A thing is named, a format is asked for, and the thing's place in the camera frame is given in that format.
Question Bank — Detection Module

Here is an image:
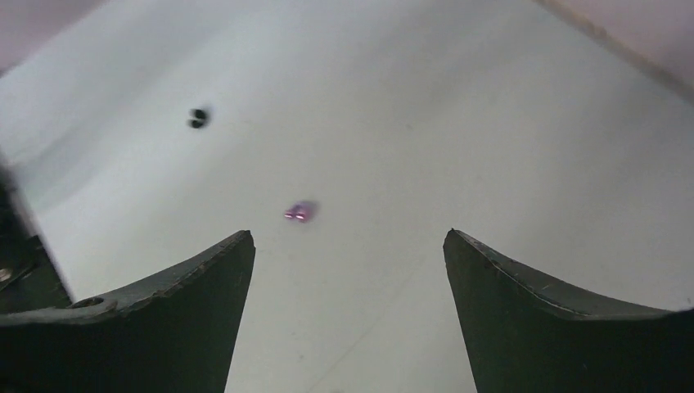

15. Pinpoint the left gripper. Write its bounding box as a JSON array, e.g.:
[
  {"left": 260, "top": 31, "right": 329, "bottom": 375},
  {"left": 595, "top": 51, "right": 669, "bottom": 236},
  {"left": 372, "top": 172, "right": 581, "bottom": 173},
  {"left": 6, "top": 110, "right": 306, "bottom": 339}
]
[{"left": 1, "top": 162, "right": 72, "bottom": 314}]

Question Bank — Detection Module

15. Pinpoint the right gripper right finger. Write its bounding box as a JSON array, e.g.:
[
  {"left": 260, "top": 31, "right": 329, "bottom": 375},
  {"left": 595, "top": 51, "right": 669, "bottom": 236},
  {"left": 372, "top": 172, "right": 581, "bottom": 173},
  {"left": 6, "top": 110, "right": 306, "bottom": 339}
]
[{"left": 443, "top": 230, "right": 693, "bottom": 392}]

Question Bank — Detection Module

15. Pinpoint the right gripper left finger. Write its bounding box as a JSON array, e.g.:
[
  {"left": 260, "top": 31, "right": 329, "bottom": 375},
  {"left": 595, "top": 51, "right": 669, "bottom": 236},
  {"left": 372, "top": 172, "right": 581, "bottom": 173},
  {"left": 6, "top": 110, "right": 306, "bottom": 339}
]
[{"left": 1, "top": 230, "right": 255, "bottom": 392}]

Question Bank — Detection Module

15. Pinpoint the black earbud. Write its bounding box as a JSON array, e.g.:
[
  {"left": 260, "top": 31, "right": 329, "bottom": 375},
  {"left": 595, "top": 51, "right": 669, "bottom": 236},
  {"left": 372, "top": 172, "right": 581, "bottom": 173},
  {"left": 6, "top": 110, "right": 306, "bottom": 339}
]
[{"left": 187, "top": 107, "right": 211, "bottom": 129}]

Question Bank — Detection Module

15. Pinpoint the purple earbud centre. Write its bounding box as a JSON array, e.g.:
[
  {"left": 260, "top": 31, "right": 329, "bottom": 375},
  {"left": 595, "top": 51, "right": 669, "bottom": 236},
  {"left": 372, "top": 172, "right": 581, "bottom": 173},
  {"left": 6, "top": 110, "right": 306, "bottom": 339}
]
[{"left": 284, "top": 200, "right": 319, "bottom": 223}]

